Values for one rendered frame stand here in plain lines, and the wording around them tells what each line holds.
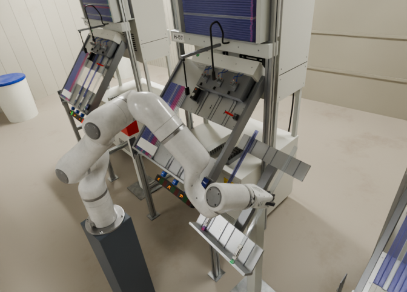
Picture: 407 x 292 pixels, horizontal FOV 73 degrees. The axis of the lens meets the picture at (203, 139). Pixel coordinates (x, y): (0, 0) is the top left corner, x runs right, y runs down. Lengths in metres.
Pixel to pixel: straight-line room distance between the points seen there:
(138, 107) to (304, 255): 1.66
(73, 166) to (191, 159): 0.54
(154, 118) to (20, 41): 4.71
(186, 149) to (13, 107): 4.11
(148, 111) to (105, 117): 0.15
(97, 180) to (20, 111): 3.56
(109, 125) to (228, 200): 0.42
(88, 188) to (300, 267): 1.44
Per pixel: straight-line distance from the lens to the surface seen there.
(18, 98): 4.71
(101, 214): 1.40
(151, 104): 0.79
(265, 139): 1.68
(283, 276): 2.04
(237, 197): 0.85
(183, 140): 0.79
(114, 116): 0.89
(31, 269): 2.49
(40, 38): 5.50
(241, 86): 1.49
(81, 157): 1.14
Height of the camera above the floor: 1.73
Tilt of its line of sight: 32 degrees down
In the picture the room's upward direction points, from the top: 6 degrees counter-clockwise
